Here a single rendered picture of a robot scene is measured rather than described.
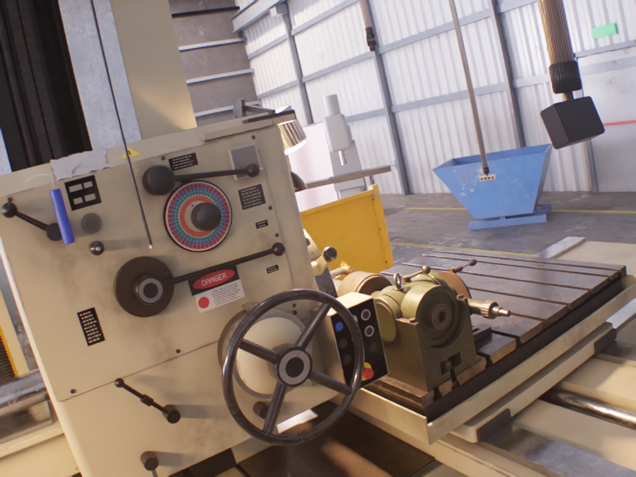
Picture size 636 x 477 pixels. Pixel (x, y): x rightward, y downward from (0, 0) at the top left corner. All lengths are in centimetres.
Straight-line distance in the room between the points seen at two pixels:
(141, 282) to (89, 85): 94
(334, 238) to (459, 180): 357
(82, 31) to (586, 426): 219
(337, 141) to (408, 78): 446
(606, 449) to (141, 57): 205
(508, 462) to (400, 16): 1056
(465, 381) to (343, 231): 283
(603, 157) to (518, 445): 749
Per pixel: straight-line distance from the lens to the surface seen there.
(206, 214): 129
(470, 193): 770
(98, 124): 200
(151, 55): 210
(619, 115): 884
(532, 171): 749
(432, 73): 1120
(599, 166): 915
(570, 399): 218
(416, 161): 1203
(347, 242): 451
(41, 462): 175
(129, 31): 210
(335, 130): 754
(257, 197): 144
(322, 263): 156
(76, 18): 208
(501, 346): 194
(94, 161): 135
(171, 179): 130
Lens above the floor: 183
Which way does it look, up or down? 11 degrees down
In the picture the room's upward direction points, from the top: 13 degrees counter-clockwise
